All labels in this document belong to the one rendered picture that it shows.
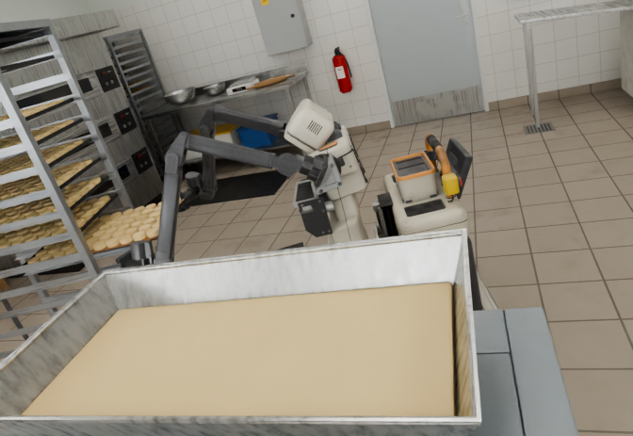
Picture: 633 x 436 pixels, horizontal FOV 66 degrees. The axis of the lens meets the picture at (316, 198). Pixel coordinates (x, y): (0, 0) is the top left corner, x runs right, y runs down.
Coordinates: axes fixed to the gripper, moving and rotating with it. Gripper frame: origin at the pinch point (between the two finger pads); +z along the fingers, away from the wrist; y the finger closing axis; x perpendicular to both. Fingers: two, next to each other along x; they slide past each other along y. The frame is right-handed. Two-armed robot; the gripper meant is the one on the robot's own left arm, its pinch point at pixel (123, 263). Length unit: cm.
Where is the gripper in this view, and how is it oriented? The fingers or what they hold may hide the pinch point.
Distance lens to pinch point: 198.8
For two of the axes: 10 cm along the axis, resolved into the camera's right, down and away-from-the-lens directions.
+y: 3.6, 8.6, 3.5
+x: 6.6, -5.0, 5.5
